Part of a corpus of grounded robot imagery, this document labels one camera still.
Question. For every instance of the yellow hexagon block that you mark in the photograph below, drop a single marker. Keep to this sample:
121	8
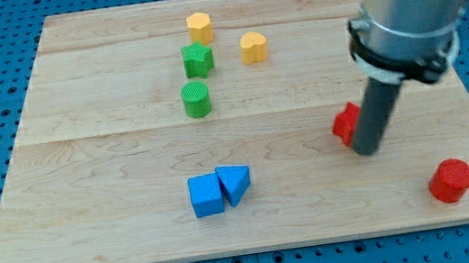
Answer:
200	29

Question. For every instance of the blue cube block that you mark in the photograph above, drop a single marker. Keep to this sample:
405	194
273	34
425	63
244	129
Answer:
205	195

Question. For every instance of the red star block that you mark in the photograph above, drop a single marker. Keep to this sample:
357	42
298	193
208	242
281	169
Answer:
345	123

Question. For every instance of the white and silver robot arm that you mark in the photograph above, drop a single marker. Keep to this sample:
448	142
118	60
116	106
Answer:
393	41

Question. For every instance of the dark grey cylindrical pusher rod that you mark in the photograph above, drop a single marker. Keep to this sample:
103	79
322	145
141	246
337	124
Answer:
375	112

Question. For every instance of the red cylinder block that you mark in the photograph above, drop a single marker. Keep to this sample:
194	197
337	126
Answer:
450	182

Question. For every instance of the green cylinder block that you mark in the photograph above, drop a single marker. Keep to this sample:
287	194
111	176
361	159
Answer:
196	100

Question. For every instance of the green star block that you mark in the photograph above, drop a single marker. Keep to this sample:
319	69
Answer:
197	59

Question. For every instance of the blue triangle block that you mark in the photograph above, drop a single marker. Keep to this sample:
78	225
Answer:
234	182

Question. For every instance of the light wooden board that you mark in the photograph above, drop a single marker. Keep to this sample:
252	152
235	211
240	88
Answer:
104	149

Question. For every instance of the yellow heart block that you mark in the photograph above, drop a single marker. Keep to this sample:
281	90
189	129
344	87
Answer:
253	48

